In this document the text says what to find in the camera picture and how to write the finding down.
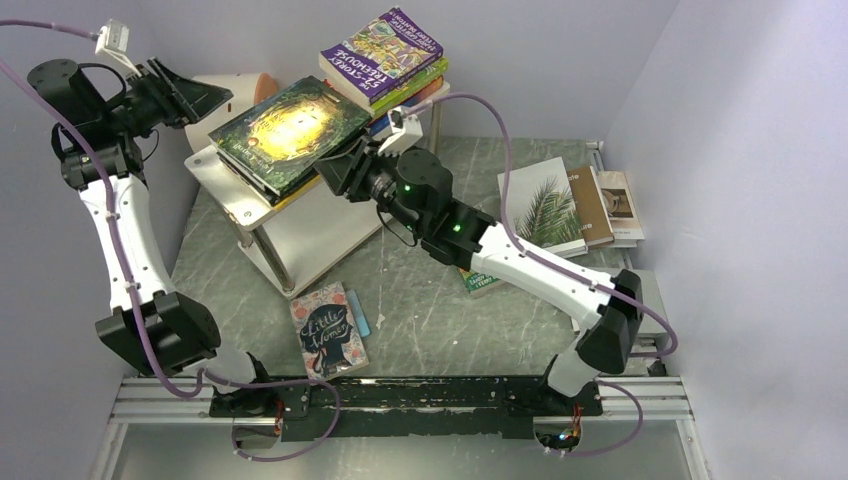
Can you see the blue Nineteen Eighty-Four book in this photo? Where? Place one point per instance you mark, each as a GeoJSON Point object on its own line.
{"type": "Point", "coordinates": [272, 195]}

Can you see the yellow Little Prince book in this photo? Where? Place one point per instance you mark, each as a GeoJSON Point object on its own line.
{"type": "Point", "coordinates": [298, 193]}

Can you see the white two-tier shelf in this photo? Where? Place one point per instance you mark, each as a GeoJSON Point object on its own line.
{"type": "Point", "coordinates": [292, 247]}

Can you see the white palm leaf book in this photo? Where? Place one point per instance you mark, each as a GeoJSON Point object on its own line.
{"type": "Point", "coordinates": [541, 208]}

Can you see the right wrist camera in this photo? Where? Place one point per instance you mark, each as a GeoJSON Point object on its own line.
{"type": "Point", "coordinates": [406, 131]}

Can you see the blue orange book in stack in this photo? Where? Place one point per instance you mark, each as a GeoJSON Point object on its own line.
{"type": "Point", "coordinates": [381, 126]}

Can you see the green 104-storey treehouse book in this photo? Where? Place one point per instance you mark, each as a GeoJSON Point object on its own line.
{"type": "Point", "coordinates": [477, 284]}

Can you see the white tape roll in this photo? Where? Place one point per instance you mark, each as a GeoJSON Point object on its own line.
{"type": "Point", "coordinates": [248, 89]}

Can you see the brown cover book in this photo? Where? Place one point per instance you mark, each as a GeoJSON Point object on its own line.
{"type": "Point", "coordinates": [594, 222]}

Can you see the floral Little Women book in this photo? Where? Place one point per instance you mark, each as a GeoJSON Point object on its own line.
{"type": "Point", "coordinates": [330, 341]}

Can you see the white magazine with photo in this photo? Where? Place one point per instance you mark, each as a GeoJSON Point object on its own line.
{"type": "Point", "coordinates": [620, 208]}

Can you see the light blue glue stick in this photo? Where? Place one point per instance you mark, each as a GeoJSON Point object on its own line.
{"type": "Point", "coordinates": [358, 313]}

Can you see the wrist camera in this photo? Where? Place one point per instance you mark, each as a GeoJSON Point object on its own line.
{"type": "Point", "coordinates": [112, 45]}
{"type": "Point", "coordinates": [406, 131]}

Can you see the purple treehouse book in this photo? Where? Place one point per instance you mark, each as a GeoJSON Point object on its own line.
{"type": "Point", "coordinates": [380, 57]}

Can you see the grey laptop box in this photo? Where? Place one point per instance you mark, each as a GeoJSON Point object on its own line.
{"type": "Point", "coordinates": [650, 297]}

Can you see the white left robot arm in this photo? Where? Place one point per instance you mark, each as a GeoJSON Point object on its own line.
{"type": "Point", "coordinates": [151, 326]}

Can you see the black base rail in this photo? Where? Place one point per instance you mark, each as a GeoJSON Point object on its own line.
{"type": "Point", "coordinates": [411, 405]}

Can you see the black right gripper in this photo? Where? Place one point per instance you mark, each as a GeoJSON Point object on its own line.
{"type": "Point", "coordinates": [347, 173]}

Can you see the dark green garden book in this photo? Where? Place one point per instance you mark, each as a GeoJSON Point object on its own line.
{"type": "Point", "coordinates": [289, 131]}

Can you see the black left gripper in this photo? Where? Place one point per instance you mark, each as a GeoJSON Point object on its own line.
{"type": "Point", "coordinates": [181, 100]}

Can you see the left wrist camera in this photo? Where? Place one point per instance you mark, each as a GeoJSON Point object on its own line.
{"type": "Point", "coordinates": [112, 45]}

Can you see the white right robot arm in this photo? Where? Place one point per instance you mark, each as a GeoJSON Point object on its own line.
{"type": "Point", "coordinates": [416, 190]}

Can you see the green treehouse book in stack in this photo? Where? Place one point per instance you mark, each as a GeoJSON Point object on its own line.
{"type": "Point", "coordinates": [421, 85]}

